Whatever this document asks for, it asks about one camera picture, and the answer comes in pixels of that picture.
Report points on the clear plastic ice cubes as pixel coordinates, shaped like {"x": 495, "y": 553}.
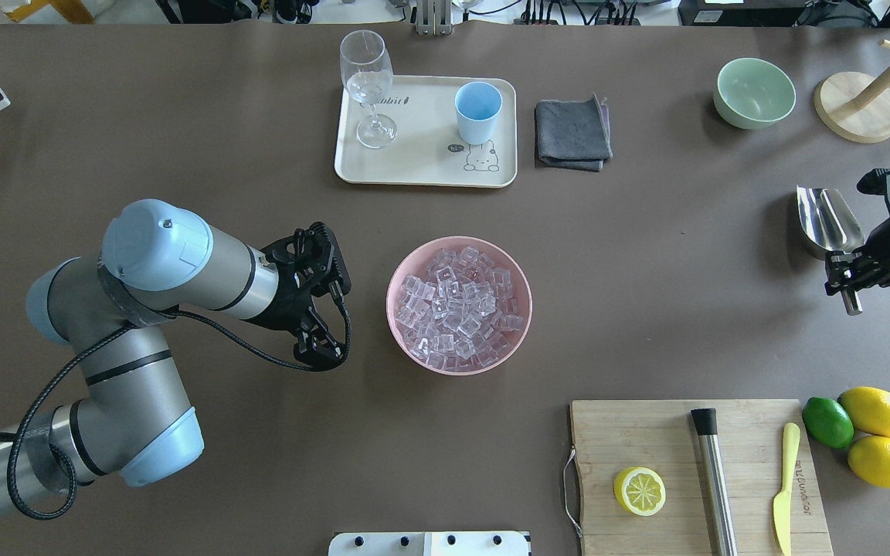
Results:
{"x": 457, "y": 307}

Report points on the light green bowl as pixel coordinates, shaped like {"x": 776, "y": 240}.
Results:
{"x": 751, "y": 94}

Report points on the light blue cup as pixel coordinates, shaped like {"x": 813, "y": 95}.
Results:
{"x": 477, "y": 105}

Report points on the clear wine glass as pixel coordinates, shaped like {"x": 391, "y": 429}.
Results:
{"x": 367, "y": 76}

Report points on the grey folded cloth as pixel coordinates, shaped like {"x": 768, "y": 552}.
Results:
{"x": 573, "y": 134}

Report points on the green lime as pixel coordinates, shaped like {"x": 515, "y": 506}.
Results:
{"x": 828, "y": 423}

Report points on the yellow lemon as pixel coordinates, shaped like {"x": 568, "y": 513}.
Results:
{"x": 869, "y": 459}
{"x": 868, "y": 408}

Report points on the yellow lemon upper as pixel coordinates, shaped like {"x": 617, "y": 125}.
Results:
{"x": 868, "y": 408}

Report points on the yellow lemon lower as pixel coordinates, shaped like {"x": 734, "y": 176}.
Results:
{"x": 869, "y": 459}

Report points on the cream rabbit serving tray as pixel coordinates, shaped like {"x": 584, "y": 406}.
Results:
{"x": 428, "y": 149}

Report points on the bamboo cutting board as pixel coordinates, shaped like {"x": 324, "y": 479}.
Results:
{"x": 612, "y": 435}

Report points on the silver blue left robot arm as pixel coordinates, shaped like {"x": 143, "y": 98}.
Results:
{"x": 119, "y": 405}

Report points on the pink bowl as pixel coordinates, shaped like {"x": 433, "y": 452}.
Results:
{"x": 459, "y": 306}

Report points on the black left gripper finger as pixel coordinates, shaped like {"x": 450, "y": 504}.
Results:
{"x": 315, "y": 342}
{"x": 292, "y": 251}

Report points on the wooden cup tree stand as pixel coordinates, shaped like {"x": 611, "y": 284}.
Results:
{"x": 856, "y": 106}

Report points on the steel muddler black tip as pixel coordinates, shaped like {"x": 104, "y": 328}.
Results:
{"x": 706, "y": 426}

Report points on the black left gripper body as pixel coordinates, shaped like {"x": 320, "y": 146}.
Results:
{"x": 284, "y": 307}

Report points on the yellow plastic knife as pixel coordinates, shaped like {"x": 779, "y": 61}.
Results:
{"x": 782, "y": 502}

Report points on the half lemon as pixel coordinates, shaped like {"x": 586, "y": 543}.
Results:
{"x": 640, "y": 491}

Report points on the silver metal ice scoop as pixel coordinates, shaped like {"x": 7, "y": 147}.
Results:
{"x": 829, "y": 225}

